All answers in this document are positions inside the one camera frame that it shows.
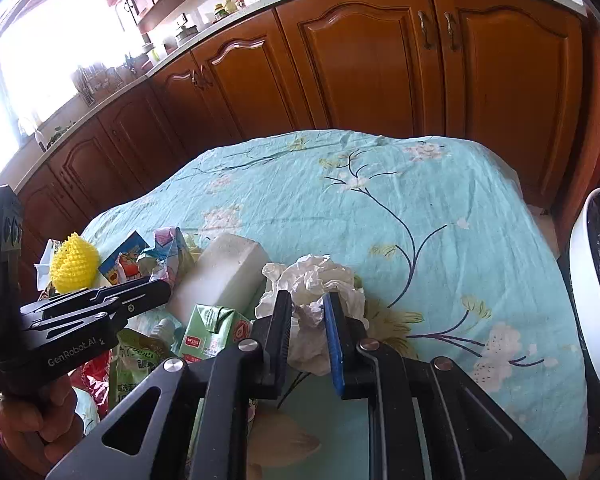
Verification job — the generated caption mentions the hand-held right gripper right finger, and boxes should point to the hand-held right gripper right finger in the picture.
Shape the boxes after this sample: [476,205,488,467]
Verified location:
[322,291,567,480]

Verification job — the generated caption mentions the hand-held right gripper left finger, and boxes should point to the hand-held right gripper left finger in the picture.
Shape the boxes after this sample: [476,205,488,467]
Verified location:
[45,290,293,480]

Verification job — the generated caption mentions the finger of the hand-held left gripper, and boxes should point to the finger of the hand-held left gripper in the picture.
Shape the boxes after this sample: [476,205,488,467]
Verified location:
[22,309,127,347]
[22,280,173,320]

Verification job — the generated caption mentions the blue snack wrapper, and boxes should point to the blue snack wrapper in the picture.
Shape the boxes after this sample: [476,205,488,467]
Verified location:
[97,231,152,289]

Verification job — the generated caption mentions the red snack packet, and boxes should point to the red snack packet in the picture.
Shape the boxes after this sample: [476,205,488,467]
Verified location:
[75,354,114,411]

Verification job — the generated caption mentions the white tissue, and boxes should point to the white tissue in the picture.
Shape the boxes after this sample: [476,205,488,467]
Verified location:
[255,254,370,377]

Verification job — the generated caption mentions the white bin with black liner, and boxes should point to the white bin with black liner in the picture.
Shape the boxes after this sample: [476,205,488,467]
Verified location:
[567,185,600,432]

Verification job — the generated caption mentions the person's left hand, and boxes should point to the person's left hand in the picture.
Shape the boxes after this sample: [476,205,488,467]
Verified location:
[0,374,87,465]

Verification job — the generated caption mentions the yellow foam fruit net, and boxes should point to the yellow foam fruit net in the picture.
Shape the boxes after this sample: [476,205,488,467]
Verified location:
[50,232,101,295]

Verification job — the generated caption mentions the pastel pink wrapper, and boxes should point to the pastel pink wrapper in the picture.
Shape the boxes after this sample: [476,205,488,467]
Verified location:
[137,226,202,286]

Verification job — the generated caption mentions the white folded paper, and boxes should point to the white folded paper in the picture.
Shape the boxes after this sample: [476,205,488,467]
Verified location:
[34,239,57,292]

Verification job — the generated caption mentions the green spout pouch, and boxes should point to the green spout pouch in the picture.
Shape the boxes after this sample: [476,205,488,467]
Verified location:
[107,317,184,412]

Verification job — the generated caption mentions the green juice carton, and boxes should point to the green juice carton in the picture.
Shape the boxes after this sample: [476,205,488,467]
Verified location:
[180,304,254,364]

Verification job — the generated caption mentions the white foam block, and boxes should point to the white foam block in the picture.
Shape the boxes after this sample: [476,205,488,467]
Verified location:
[167,232,277,326]

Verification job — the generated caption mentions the teal floral tablecloth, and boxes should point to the teal floral tablecloth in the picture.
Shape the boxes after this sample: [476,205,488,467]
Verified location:
[72,129,589,480]

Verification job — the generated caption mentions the kitchen faucet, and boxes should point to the kitchen faucet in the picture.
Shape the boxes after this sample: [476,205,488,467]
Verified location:
[17,116,47,152]

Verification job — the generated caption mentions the metal dish rack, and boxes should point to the metal dish rack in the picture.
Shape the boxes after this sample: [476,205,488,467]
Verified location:
[75,62,137,107]

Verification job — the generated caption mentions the kitchen window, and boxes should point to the kitchen window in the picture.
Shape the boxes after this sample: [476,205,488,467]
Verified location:
[0,0,148,173]

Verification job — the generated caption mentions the wooden base cabinets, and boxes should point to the wooden base cabinets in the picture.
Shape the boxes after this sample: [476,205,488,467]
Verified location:
[0,0,600,242]

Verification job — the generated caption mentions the white stone countertop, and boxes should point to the white stone countertop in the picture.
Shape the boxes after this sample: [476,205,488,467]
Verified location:
[0,0,587,191]

